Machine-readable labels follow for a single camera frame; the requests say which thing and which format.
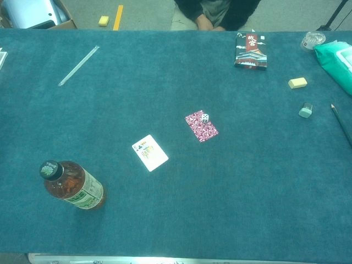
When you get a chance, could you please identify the aluminium frame rail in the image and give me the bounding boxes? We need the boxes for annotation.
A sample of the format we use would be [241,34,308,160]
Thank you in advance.
[27,252,352,264]

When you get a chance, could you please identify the grey plastic item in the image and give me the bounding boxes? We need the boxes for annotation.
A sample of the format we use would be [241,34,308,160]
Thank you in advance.
[2,0,64,28]

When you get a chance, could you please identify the seated person in dark clothes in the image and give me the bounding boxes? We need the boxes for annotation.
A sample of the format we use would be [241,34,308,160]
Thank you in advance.
[170,0,262,31]

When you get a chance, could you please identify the black stand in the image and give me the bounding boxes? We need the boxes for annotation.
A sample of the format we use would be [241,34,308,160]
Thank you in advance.
[316,0,352,31]

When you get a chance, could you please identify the cream rectangular block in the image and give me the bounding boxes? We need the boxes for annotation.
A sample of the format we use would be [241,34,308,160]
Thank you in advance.
[288,76,309,89]

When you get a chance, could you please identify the cardboard box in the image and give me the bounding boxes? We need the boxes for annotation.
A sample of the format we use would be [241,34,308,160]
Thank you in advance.
[0,0,78,30]

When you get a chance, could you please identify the yellow floor tape strip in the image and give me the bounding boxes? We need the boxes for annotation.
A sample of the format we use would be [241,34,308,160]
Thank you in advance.
[113,4,124,31]

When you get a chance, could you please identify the teal table cloth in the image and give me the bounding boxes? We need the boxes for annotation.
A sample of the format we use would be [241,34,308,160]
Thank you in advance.
[0,27,352,259]

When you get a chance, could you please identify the dark palace print card box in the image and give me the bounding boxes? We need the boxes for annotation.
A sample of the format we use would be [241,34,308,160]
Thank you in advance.
[234,32,268,72]

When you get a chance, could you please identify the king of clubs playing card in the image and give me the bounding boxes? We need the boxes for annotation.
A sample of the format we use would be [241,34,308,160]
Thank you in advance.
[131,134,169,172]

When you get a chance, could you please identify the dark pencil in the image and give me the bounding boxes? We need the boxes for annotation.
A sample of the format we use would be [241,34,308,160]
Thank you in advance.
[331,103,352,148]

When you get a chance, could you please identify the brown tea bottle green label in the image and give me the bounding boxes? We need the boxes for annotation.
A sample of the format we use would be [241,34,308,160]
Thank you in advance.
[39,160,105,211]

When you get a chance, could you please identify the green wet wipes pack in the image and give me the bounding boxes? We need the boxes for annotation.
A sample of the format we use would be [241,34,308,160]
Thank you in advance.
[313,40,352,96]

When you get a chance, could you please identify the red patterned playing card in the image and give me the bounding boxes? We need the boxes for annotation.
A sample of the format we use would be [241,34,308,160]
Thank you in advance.
[184,110,219,144]

